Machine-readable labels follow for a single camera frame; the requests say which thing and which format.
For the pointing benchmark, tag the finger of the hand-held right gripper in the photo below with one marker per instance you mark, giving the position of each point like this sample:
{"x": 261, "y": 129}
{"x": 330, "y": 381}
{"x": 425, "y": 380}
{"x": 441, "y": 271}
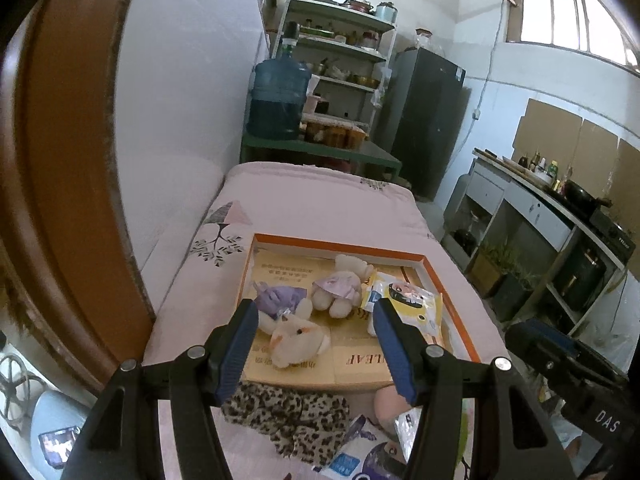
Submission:
{"x": 540, "y": 335}

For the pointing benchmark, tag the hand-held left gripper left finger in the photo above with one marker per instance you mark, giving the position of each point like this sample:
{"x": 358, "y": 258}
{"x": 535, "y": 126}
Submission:
{"x": 237, "y": 355}

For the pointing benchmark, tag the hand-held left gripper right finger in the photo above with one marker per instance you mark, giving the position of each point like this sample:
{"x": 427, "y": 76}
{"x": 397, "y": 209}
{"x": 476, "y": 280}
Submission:
{"x": 395, "y": 355}

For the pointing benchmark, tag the pink egg shaped puff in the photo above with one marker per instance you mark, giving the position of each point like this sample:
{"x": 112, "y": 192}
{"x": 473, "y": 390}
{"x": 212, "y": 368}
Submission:
{"x": 387, "y": 402}

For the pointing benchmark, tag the yellow cartoon tissue pack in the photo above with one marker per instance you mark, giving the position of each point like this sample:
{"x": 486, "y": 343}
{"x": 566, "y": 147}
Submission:
{"x": 415, "y": 310}

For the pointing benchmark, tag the white plush cat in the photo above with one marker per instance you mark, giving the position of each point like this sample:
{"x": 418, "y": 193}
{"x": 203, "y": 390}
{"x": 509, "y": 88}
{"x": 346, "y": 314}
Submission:
{"x": 295, "y": 342}

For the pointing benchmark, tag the small white yellow tissue pack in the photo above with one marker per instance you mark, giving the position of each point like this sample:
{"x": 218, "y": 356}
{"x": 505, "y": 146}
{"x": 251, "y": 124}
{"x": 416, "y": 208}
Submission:
{"x": 372, "y": 292}

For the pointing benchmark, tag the plush bear dark purple dress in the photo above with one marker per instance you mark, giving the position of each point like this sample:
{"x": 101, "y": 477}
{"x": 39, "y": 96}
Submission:
{"x": 277, "y": 300}

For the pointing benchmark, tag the teal patterned tissue pack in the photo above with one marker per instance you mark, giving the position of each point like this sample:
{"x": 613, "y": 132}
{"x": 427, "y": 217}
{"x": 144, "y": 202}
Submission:
{"x": 407, "y": 427}

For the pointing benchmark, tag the leopard print scrunchie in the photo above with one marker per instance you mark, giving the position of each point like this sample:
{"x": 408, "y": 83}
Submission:
{"x": 290, "y": 415}

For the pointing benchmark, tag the cream plush bear light dress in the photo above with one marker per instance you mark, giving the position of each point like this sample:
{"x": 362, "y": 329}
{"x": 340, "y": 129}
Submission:
{"x": 340, "y": 285}

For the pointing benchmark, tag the orange rimmed cardboard box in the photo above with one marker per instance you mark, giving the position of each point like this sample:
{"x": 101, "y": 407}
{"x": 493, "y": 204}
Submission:
{"x": 290, "y": 267}

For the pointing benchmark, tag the purple cartoon tissue pack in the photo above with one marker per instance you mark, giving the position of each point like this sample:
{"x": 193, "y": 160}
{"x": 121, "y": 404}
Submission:
{"x": 360, "y": 455}

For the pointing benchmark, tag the potted plant in box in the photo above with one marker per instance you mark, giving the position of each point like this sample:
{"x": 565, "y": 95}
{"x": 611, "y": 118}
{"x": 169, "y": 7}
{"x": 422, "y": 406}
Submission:
{"x": 520, "y": 292}
{"x": 492, "y": 270}

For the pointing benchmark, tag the large dark green pot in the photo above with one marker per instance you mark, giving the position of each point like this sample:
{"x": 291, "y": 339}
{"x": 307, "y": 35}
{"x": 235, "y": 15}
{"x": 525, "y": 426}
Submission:
{"x": 580, "y": 280}

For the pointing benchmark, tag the dark kettle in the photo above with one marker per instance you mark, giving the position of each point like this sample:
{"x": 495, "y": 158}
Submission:
{"x": 470, "y": 235}

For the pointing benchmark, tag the black gas stove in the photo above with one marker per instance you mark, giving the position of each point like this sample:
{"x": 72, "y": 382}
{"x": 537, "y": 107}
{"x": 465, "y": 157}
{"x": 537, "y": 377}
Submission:
{"x": 612, "y": 232}

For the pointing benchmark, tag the grey kitchen counter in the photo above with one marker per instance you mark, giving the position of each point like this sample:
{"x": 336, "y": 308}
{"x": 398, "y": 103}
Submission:
{"x": 530, "y": 205}

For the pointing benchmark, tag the black wok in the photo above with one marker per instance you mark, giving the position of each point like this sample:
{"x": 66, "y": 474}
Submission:
{"x": 580, "y": 195}

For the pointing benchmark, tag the pink printed blanket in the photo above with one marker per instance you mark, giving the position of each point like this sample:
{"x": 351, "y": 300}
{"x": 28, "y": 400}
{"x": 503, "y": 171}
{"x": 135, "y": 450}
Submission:
{"x": 320, "y": 200}

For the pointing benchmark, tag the light blue stool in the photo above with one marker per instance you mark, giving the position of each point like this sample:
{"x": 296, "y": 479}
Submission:
{"x": 50, "y": 410}

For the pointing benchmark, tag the smartphone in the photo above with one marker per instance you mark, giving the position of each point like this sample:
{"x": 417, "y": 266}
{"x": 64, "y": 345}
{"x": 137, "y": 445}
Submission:
{"x": 59, "y": 446}

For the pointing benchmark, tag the green table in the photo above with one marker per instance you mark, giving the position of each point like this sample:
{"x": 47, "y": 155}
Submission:
{"x": 370, "y": 152}

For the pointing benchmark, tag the floor fan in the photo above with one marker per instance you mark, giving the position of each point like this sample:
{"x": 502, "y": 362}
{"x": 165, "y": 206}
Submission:
{"x": 12, "y": 390}

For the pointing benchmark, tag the dark green refrigerator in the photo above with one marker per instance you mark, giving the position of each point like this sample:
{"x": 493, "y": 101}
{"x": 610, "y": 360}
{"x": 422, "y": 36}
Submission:
{"x": 425, "y": 120}

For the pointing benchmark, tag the brown wooden door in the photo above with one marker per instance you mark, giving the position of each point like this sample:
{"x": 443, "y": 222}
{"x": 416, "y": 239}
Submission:
{"x": 65, "y": 160}

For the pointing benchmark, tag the blue water jug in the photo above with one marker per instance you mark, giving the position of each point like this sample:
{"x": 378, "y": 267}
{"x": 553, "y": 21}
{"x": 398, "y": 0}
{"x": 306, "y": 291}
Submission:
{"x": 277, "y": 95}

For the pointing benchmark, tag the metal shelf rack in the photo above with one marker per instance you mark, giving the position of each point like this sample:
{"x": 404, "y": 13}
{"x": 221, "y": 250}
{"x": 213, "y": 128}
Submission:
{"x": 340, "y": 55}

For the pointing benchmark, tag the jar on refrigerator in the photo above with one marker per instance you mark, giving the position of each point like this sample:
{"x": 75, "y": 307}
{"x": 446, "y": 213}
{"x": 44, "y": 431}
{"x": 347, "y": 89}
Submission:
{"x": 423, "y": 39}

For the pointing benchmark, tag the barred window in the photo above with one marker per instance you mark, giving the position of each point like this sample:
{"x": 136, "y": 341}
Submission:
{"x": 565, "y": 15}

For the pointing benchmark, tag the teal pot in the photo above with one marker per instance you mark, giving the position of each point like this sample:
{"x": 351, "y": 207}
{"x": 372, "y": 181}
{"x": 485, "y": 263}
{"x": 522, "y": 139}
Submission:
{"x": 386, "y": 11}

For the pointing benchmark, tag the red pot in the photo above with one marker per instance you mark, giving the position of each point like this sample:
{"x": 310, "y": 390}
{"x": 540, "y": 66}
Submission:
{"x": 357, "y": 5}

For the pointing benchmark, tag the cardboard wall panel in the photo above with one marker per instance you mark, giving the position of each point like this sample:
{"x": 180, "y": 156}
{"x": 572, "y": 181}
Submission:
{"x": 547, "y": 127}
{"x": 597, "y": 152}
{"x": 629, "y": 180}

